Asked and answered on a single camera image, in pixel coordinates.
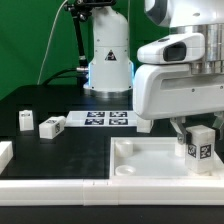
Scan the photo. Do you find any white marker base plate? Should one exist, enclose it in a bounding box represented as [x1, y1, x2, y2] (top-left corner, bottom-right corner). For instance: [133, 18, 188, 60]
[65, 111, 137, 127]

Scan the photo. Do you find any black cable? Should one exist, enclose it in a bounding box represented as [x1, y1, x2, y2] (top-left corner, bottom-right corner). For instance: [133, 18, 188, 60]
[41, 67, 89, 87]

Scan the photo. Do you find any white square tabletop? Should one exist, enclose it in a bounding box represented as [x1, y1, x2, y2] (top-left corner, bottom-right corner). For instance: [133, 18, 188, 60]
[109, 137, 224, 180]

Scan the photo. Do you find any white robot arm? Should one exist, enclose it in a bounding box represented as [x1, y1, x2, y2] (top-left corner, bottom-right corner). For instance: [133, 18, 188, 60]
[84, 0, 224, 130]

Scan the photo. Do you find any white U-shaped fence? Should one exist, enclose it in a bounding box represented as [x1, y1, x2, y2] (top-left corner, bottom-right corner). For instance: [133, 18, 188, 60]
[0, 143, 224, 206]

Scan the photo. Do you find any grey cable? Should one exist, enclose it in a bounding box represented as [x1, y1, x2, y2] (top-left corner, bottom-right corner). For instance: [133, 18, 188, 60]
[37, 0, 69, 86]

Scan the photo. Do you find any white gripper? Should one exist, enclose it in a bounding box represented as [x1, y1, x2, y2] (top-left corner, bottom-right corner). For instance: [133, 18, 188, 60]
[133, 64, 224, 145]

